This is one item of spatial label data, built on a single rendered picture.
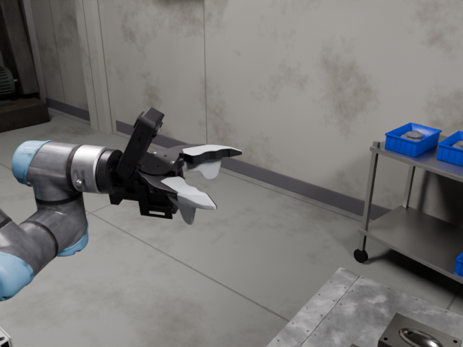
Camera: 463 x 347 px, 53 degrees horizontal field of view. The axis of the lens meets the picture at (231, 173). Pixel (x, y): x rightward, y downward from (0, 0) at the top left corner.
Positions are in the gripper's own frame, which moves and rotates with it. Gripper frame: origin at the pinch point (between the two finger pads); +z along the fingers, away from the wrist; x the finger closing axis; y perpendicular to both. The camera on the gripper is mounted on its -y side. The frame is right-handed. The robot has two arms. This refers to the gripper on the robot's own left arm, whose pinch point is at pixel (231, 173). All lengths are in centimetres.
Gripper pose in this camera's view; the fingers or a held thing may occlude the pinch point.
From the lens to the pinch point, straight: 67.0
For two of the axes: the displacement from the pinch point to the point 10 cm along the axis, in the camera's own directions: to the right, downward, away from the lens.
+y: 0.3, 8.4, 5.4
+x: -2.4, 5.3, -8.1
